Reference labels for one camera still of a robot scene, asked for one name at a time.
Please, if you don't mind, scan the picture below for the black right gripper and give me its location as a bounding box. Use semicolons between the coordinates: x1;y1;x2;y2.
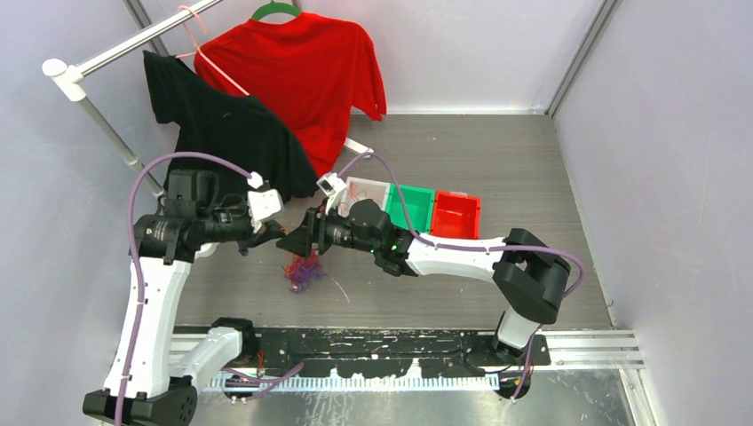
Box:
277;196;379;258

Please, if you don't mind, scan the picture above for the cable pile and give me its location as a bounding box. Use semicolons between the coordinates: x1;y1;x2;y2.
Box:
281;249;328;296

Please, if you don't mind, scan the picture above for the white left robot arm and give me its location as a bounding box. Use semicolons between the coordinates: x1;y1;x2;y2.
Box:
82;170;284;425

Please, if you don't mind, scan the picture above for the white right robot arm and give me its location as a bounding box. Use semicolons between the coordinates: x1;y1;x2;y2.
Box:
276;200;571;365

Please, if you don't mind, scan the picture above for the white plastic bin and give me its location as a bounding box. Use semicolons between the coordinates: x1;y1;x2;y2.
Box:
338;177;391;217

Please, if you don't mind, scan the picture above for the black t-shirt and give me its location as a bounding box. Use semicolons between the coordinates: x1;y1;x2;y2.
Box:
143;51;318;201

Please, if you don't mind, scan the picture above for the green plastic bin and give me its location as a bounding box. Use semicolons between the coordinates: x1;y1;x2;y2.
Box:
384;184;436;233

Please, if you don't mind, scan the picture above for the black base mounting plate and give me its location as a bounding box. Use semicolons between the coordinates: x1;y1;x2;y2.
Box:
228;327;527;379

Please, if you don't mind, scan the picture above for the red plastic bin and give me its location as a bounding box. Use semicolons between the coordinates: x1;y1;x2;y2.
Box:
429;191;481;240

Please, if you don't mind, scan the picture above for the red t-shirt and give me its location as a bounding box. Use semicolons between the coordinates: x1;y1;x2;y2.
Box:
194;12;387;175

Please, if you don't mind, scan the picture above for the pink clothes hanger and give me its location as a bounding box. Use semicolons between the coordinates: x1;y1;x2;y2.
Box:
177;4;250;96

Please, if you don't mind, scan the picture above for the green clothes hanger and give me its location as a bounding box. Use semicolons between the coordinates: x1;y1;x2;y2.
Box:
250;1;302;21

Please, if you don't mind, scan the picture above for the metal clothes rack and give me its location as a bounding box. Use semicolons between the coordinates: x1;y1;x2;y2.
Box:
41;0;376;198

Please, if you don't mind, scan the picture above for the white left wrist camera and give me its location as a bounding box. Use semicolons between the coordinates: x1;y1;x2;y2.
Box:
247;172;285;231

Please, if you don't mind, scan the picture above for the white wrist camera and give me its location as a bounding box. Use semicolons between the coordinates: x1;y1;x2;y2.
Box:
317;172;346;214
247;172;285;231

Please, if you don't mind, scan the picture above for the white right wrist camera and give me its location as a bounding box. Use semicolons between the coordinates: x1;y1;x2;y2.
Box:
317;172;346;214

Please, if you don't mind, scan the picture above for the white slotted cable duct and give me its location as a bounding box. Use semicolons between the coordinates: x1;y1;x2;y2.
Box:
205;370;501;394

